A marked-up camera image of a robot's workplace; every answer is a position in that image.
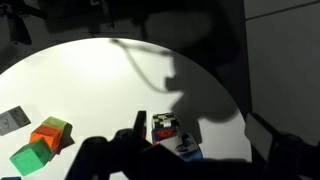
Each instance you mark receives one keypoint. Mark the green block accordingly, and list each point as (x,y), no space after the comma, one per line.
(30,157)

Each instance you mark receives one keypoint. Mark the black white patterned cube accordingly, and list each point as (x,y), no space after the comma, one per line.
(165,120)

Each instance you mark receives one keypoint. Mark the purple red patterned cube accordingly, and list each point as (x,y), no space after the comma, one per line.
(165,134)

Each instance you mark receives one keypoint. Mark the orange block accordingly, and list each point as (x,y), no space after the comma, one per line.
(45,135)

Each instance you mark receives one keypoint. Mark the yellow-green block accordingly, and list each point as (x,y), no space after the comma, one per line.
(55,122)

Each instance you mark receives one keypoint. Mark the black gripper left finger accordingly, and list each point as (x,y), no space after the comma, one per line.
(110,156)

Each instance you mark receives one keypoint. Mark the black perforated cube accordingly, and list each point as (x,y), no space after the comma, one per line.
(13,120)

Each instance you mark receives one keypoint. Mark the black stand equipment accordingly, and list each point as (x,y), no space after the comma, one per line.
(18,26)

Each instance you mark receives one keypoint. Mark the blue white triangle-print cube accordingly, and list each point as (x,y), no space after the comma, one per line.
(186,146)

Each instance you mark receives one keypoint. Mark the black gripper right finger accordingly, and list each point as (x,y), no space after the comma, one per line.
(286,156)

